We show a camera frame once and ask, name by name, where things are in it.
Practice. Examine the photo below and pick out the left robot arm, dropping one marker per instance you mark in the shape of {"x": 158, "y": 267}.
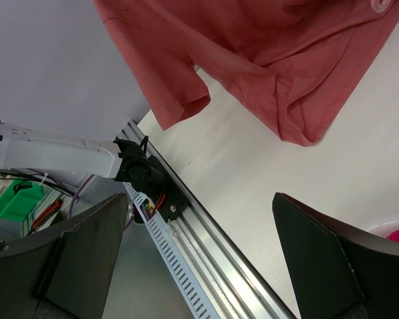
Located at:
{"x": 120, "y": 160}

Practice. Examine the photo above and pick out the white slotted cable duct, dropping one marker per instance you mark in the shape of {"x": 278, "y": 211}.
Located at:
{"x": 182, "y": 273}

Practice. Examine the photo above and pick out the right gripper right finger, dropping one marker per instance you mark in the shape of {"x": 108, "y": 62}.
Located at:
{"x": 337, "y": 270}

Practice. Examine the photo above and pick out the pink hanger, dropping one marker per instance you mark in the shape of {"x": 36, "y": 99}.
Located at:
{"x": 380, "y": 5}

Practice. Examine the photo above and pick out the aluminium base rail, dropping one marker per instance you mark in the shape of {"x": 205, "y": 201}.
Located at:
{"x": 232, "y": 283}

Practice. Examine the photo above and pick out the dusty pink garment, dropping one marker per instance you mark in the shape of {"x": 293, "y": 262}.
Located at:
{"x": 292, "y": 64}

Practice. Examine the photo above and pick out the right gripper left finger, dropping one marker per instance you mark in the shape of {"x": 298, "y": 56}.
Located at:
{"x": 65, "y": 270}

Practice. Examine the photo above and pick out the white plastic basket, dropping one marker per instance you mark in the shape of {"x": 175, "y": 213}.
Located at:
{"x": 384, "y": 228}

